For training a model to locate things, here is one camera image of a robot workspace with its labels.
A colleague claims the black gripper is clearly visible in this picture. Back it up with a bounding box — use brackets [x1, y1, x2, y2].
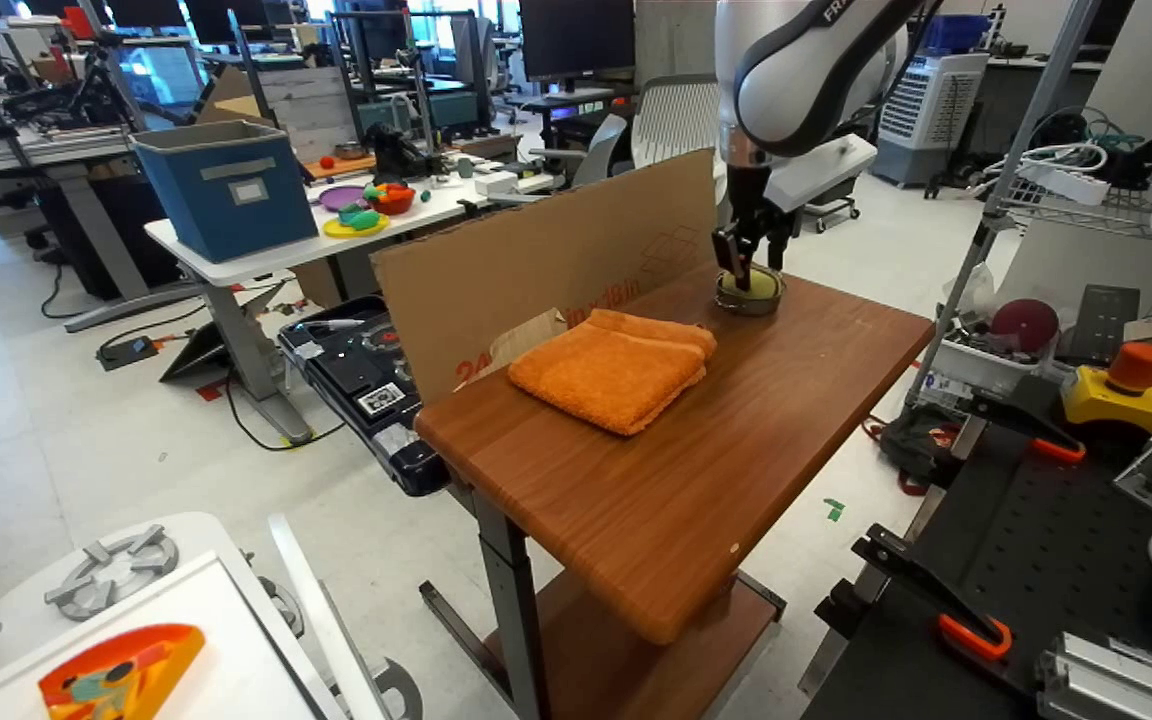
[712, 169, 802, 292]

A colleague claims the yellow green brown sponge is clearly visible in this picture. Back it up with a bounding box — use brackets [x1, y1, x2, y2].
[718, 262, 779, 314]

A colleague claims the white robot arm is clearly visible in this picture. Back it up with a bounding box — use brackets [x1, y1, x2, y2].
[712, 0, 942, 292]

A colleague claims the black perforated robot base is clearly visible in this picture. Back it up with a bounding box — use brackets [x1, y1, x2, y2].
[803, 422, 1152, 720]

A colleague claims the cardboard backboard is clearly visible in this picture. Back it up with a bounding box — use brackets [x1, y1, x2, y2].
[374, 151, 718, 401]

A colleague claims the folded orange towel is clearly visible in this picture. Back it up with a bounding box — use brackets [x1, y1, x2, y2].
[509, 306, 718, 437]

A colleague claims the black computer monitor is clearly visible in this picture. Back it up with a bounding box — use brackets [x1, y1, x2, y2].
[522, 0, 638, 81]

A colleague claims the brown wooden table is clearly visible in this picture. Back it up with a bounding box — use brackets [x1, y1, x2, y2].
[422, 271, 931, 720]

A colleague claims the white desk with toys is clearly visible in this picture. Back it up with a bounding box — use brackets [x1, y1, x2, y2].
[143, 156, 561, 445]

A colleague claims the yellow emergency stop box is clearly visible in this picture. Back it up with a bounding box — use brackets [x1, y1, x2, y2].
[1062, 344, 1152, 432]

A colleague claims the blue storage box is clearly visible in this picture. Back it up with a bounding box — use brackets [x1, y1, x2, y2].
[133, 120, 316, 261]

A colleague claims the white toy kitchen unit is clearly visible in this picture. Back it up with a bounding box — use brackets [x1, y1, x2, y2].
[0, 512, 426, 720]

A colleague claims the right orange-handled clamp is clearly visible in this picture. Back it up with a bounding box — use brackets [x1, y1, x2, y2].
[881, 394, 1090, 466]

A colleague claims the orange-handled clamp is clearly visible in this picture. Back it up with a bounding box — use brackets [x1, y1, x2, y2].
[881, 394, 1090, 466]
[854, 524, 1017, 667]

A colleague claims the left orange-handled clamp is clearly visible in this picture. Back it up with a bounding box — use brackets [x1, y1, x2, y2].
[854, 524, 1017, 667]

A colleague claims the aluminium rail bracket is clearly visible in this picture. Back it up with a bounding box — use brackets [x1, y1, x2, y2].
[1035, 630, 1152, 720]

